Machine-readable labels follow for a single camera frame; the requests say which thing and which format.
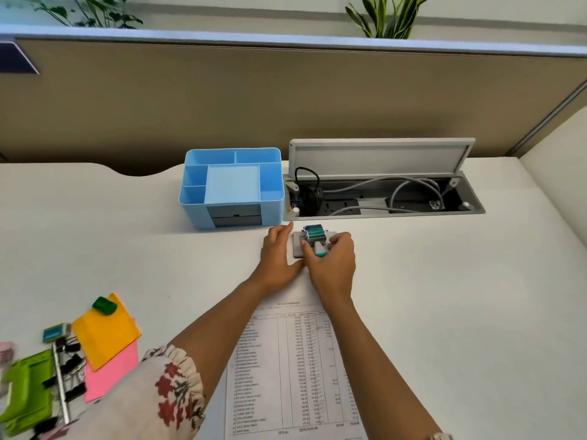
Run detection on grey cable tray lid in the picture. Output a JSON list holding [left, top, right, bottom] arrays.
[[289, 137, 476, 182]]

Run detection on person's left forearm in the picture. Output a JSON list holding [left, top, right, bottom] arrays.
[[168, 278, 278, 399]]

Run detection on pile of black binder clips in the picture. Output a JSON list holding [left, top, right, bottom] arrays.
[[29, 334, 88, 440]]

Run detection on looped grey cable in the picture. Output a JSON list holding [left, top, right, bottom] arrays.
[[388, 177, 446, 212]]

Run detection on white desk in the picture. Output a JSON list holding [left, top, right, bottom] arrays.
[[0, 158, 587, 440]]

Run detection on teal eraser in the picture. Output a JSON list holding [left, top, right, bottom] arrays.
[[42, 323, 73, 344]]

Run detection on orange sticky note pad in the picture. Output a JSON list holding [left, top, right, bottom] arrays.
[[72, 293, 142, 373]]

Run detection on person's left hand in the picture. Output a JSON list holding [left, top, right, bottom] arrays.
[[249, 222, 307, 298]]

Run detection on printed paper sheet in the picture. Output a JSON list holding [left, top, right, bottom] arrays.
[[223, 288, 369, 440]]

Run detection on person's right hand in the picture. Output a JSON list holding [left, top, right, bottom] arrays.
[[299, 231, 357, 312]]

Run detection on green snake plant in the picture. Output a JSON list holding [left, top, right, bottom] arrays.
[[344, 0, 443, 40]]

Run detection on beige partition panel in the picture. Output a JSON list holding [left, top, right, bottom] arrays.
[[0, 24, 587, 177], [506, 79, 587, 159]]

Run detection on green stapler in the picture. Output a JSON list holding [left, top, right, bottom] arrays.
[[0, 348, 57, 438]]

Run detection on grey stamp pad case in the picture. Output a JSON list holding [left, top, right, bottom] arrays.
[[289, 231, 352, 260]]

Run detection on grey desk cable tray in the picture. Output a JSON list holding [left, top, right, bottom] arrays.
[[282, 172, 486, 221]]

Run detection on white floral dress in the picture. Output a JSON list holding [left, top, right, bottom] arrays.
[[45, 344, 454, 440]]

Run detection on dark blue number sign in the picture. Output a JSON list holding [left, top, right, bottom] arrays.
[[0, 40, 41, 75]]

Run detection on black cable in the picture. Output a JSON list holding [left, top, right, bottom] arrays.
[[293, 167, 322, 211]]

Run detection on black silver pen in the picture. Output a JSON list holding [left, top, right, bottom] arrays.
[[51, 341, 71, 425]]

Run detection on green date stamp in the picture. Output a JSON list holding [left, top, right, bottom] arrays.
[[300, 224, 330, 258]]

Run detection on leafy green plant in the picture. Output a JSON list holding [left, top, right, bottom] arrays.
[[16, 0, 144, 29]]

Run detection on rounded white side table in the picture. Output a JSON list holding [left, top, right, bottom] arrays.
[[520, 104, 587, 251]]

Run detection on pink sticky note pad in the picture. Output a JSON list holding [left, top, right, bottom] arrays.
[[84, 318, 140, 404]]

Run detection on person's right forearm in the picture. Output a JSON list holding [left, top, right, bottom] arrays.
[[320, 295, 443, 440]]

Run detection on blue desk organizer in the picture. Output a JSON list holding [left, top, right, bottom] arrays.
[[177, 147, 286, 231]]

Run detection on flat grey cable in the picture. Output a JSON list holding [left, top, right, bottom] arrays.
[[328, 199, 395, 216]]

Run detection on green pencil sharpener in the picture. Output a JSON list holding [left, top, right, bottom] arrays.
[[91, 296, 118, 316]]

